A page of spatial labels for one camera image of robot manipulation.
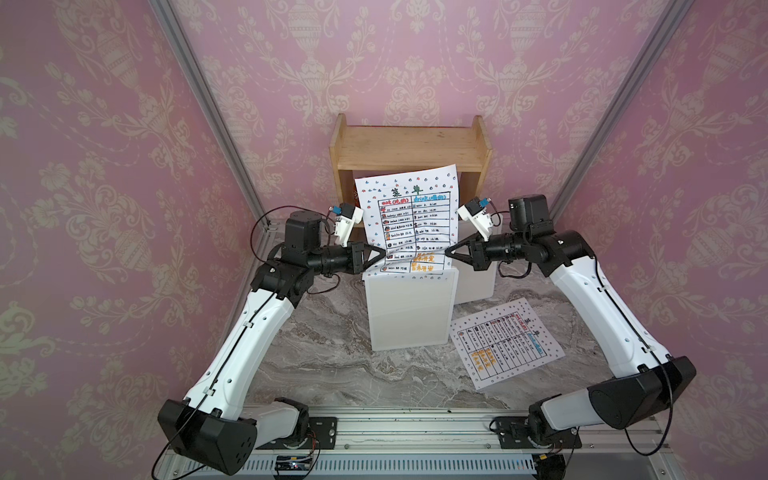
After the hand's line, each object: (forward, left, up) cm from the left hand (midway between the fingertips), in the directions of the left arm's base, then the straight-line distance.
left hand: (384, 255), depth 66 cm
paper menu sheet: (-5, -36, -35) cm, 50 cm away
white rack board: (+13, -30, -30) cm, 44 cm away
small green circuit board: (-35, +21, -37) cm, 55 cm away
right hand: (+3, -16, -2) cm, 16 cm away
